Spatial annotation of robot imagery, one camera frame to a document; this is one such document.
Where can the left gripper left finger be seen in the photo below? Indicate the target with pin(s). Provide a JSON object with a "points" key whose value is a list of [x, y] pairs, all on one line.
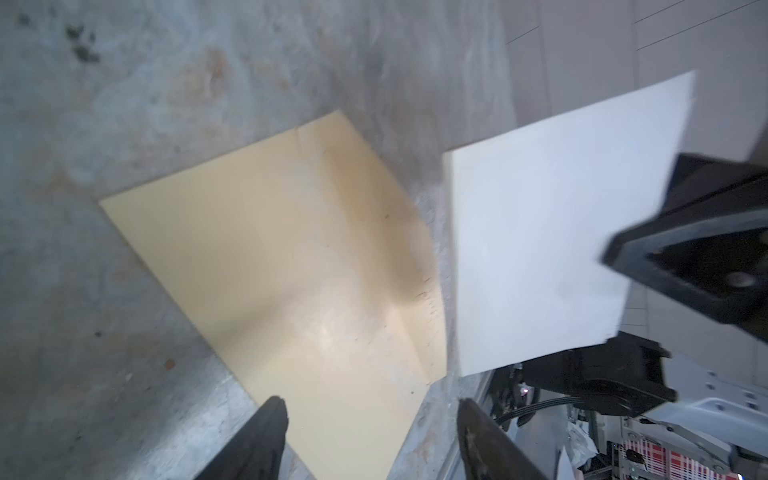
{"points": [[256, 450]]}

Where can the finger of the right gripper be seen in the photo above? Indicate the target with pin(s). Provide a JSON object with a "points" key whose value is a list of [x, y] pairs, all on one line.
{"points": [[707, 248]]}

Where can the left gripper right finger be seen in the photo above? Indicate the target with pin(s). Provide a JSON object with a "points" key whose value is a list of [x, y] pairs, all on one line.
{"points": [[485, 449]]}

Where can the cream letter paper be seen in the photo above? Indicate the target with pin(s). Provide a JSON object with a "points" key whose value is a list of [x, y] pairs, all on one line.
{"points": [[532, 211]]}

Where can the yellow manila envelope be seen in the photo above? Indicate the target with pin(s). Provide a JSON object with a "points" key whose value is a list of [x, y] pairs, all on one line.
{"points": [[309, 270]]}

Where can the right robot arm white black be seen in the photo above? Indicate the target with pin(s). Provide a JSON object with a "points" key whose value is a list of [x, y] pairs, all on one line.
{"points": [[629, 376]]}

